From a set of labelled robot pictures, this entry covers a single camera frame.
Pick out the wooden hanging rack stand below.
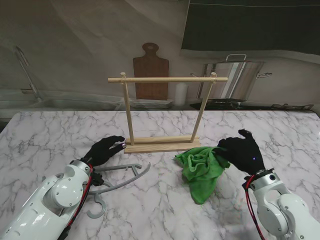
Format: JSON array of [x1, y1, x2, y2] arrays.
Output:
[[107, 71, 229, 154]]

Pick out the brown wooden cutting board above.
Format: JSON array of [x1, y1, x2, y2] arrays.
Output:
[[132, 42, 171, 101]]

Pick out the green microfibre towel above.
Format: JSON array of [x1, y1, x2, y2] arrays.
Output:
[[174, 146, 231, 205]]

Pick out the red black cable bundle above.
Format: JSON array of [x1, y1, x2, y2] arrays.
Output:
[[241, 174, 266, 238], [67, 163, 95, 227]]

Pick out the chrome kitchen faucet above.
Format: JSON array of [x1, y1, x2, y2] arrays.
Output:
[[15, 45, 43, 101]]

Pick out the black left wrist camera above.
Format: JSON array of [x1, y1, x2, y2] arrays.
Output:
[[91, 172, 105, 187]]

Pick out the stack of white plates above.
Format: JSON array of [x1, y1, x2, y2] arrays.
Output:
[[124, 98, 175, 110]]

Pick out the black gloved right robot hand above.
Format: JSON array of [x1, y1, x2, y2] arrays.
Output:
[[216, 129, 267, 176]]

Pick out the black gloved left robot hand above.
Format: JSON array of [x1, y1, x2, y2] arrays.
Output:
[[82, 135, 126, 167]]

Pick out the dark range hood panel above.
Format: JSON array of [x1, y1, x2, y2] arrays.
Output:
[[180, 0, 320, 55]]

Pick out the stainless steel stockpot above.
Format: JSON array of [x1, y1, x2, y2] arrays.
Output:
[[189, 53, 273, 102]]

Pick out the steel sink basin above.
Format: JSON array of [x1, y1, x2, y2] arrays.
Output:
[[0, 98, 121, 111]]

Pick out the grey plastic clothes hanger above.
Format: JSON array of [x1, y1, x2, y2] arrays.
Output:
[[86, 162, 152, 219]]

